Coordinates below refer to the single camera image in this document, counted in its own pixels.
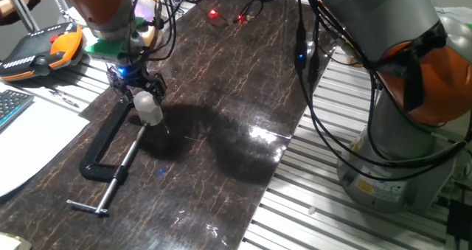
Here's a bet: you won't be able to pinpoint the large white paper sheet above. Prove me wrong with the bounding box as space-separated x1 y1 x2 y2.
0 82 91 198

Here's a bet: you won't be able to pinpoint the dark marble pattern mat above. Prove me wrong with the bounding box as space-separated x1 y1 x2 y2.
0 0 325 250

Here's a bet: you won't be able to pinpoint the black computer keyboard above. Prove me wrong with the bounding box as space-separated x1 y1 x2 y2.
0 88 35 131

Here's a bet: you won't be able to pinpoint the black metal C-clamp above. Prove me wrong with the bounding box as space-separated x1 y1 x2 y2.
65 97 154 218

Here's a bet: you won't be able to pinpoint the open cardboard box wooden blocks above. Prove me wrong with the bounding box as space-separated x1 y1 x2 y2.
344 52 364 67

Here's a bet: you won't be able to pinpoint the clear jar with white powder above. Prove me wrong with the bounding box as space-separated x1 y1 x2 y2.
136 105 164 127

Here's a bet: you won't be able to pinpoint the dark pen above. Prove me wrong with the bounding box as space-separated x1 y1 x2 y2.
47 89 80 108

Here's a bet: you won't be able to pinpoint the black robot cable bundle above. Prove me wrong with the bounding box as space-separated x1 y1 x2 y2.
125 0 472 181

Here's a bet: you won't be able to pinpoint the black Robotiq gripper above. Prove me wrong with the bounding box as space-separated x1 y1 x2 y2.
106 58 167 105

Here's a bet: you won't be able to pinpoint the orange black teach pendant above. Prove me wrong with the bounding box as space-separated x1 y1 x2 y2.
0 21 84 82

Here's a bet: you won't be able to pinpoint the black box device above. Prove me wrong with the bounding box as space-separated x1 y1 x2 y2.
445 200 472 243

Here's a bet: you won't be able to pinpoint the small circuit board red light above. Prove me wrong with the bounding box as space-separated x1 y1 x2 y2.
206 8 255 27

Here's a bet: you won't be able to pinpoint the forearm in dark red sleeve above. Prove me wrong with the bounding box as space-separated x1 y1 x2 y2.
0 0 41 26

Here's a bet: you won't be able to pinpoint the bag of yellow sponges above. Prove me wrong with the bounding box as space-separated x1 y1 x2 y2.
134 0 159 48

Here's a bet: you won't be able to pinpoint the green wrist mount plate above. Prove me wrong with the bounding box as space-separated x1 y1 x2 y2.
83 16 147 58

